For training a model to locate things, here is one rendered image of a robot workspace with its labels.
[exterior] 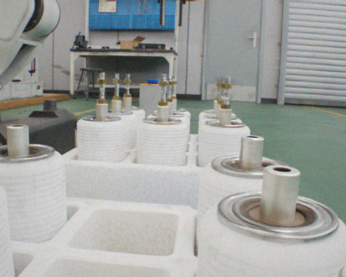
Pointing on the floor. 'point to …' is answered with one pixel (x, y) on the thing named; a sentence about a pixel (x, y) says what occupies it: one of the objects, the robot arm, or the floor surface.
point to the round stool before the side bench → (89, 82)
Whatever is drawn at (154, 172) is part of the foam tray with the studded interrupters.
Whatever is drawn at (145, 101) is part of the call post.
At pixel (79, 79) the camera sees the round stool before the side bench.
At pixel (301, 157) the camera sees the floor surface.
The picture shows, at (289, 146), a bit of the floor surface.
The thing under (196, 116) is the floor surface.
